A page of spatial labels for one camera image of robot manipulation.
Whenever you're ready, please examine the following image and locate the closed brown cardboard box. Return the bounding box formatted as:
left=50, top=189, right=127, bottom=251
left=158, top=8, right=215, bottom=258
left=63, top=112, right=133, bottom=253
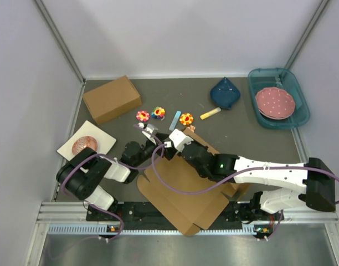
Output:
left=83, top=76, right=142, bottom=125

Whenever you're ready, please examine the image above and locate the yellow highlighter pen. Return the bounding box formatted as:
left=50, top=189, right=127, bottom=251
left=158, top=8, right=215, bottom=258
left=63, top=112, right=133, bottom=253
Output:
left=200, top=108, right=221, bottom=120

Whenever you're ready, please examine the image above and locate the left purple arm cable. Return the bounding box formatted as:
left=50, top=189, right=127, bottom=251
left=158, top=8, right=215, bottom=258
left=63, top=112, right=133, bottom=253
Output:
left=60, top=123, right=166, bottom=241

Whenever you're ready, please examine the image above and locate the red patterned bowl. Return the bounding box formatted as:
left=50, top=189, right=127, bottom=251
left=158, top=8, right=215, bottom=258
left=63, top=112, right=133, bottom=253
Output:
left=71, top=136, right=98, bottom=156

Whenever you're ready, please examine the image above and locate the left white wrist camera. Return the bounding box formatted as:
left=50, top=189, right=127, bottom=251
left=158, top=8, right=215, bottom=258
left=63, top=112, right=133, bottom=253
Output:
left=137, top=122, right=158, bottom=144

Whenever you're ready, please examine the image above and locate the rainbow plush flower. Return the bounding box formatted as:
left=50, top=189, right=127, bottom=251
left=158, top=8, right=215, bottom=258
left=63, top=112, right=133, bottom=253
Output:
left=151, top=106, right=165, bottom=120

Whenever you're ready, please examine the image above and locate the grey slotted cable duct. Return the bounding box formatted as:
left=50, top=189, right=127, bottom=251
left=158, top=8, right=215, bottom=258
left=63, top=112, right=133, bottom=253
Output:
left=47, top=223, right=273, bottom=236

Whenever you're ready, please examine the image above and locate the small orange patterned clip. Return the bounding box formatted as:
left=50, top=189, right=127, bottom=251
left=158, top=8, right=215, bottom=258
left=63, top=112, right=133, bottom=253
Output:
left=189, top=125, right=196, bottom=132

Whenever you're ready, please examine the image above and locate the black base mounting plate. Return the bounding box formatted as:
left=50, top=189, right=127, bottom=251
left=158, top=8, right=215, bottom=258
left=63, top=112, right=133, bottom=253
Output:
left=86, top=201, right=284, bottom=231

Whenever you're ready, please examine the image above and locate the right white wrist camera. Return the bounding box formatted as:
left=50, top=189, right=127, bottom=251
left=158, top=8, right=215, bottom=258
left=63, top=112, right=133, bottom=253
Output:
left=165, top=129, right=194, bottom=152

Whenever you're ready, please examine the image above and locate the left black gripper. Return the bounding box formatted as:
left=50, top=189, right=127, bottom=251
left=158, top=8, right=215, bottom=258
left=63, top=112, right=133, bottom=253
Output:
left=133, top=132, right=176, bottom=167

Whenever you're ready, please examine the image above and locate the brown cardboard box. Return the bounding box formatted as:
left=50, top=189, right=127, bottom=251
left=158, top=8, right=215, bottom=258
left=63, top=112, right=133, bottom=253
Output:
left=136, top=127, right=252, bottom=237
left=83, top=76, right=142, bottom=125

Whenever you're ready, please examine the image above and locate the pink polka dot plate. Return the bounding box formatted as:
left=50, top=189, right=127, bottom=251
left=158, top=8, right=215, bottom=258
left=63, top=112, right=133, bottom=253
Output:
left=255, top=87, right=296, bottom=120

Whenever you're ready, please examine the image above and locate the white square board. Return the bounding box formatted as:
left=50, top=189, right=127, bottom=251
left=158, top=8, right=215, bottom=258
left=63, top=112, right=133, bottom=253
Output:
left=56, top=121, right=116, bottom=161

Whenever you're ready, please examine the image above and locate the dark blue teardrop dish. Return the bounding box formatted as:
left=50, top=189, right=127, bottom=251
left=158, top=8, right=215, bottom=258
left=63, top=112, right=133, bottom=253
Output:
left=209, top=77, right=241, bottom=109

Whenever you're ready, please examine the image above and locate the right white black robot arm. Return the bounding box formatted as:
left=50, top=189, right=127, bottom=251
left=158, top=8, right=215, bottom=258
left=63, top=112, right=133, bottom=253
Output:
left=181, top=141, right=336, bottom=219

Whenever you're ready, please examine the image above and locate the light blue highlighter pen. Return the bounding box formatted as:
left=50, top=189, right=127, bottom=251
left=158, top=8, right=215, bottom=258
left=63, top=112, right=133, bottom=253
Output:
left=169, top=111, right=181, bottom=131

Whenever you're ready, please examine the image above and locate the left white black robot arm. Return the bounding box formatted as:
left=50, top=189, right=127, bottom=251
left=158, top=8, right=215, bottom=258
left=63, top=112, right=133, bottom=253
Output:
left=56, top=133, right=169, bottom=220

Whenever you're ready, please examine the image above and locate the teal transparent plastic bin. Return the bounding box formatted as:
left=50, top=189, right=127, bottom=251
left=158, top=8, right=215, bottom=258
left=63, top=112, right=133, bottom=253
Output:
left=248, top=68, right=310, bottom=130

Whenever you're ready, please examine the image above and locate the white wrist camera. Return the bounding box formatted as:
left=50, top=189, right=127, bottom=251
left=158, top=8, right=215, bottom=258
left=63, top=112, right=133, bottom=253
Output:
left=137, top=122, right=158, bottom=144
left=165, top=129, right=194, bottom=152

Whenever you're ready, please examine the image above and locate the pink plush flower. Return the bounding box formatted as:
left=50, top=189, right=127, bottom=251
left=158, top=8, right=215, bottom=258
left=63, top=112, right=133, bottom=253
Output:
left=136, top=110, right=150, bottom=122

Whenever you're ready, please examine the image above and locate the orange plush flower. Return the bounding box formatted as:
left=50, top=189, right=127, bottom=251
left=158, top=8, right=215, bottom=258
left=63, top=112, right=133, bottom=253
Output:
left=179, top=113, right=194, bottom=126

